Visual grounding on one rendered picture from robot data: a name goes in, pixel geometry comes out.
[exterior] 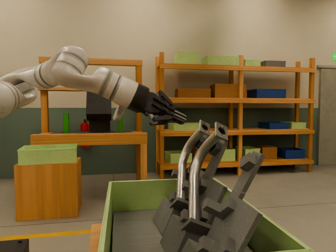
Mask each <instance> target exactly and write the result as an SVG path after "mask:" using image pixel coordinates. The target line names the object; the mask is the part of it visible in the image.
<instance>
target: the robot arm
mask: <svg viewBox="0 0 336 252"><path fill-rule="evenodd" d="M88 63H89V57H88V54H87V53H86V52H85V50H83V49H82V48H80V47H78V46H75V45H69V46H65V47H63V48H62V49H60V50H59V51H58V52H57V53H56V54H55V55H53V56H52V57H51V58H50V59H49V60H48V61H45V62H43V63H41V64H39V65H36V66H33V67H27V68H23V69H19V70H14V71H12V72H8V73H7V74H4V75H2V76H1V77H0V118H4V117H6V116H8V115H9V114H11V113H12V112H14V111H15V110H16V109H18V108H21V107H23V106H27V105H28V104H30V103H32V102H33V101H34V100H35V99H36V97H37V93H36V90H35V88H34V87H36V88H39V89H50V88H53V87H56V86H59V85H61V86H63V87H66V88H71V89H77V90H82V91H87V92H92V93H95V94H98V95H100V96H102V97H104V98H106V99H109V100H111V101H112V102H114V103H115V104H117V108H116V110H115V113H114V116H113V120H114V121H116V122H118V123H119V122H120V120H121V118H122V116H123V113H124V111H125V109H128V110H130V111H132V112H135V113H143V114H144V115H145V116H147V117H149V119H150V122H149V124H150V125H151V126H158V125H167V124H168V123H169V121H173V122H175V123H177V124H180V125H183V124H184V123H185V122H186V118H187V116H186V115H184V114H183V113H181V112H179V111H177V110H175V108H174V107H173V105H174V103H173V102H172V101H171V100H170V99H169V98H168V97H167V96H166V94H165V93H164V92H163V91H162V90H159V91H158V93H154V92H150V89H149V88H148V87H146V86H144V85H142V84H140V83H138V82H136V81H134V80H132V79H130V78H127V77H124V76H121V75H119V74H117V73H115V72H113V71H111V70H109V69H107V68H104V67H99V68H98V69H97V70H96V71H95V72H94V74H92V75H83V74H84V72H85V70H86V68H87V66H88ZM165 114H167V115H165Z"/></svg>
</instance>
